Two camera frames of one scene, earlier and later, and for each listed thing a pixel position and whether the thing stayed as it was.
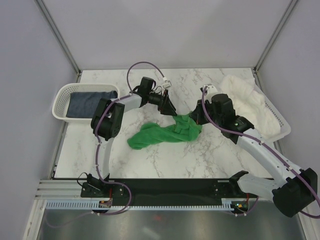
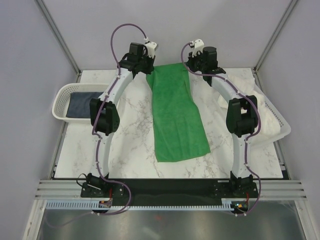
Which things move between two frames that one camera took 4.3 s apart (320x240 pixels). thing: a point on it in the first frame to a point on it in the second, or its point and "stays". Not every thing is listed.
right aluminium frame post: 271,40 stays
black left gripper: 165,106 to 150,69
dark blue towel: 85,105 stays
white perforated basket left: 61,102 stays
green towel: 185,128 to 179,132
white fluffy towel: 250,103 stays
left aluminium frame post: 60,39 stays
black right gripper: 196,115 to 192,59
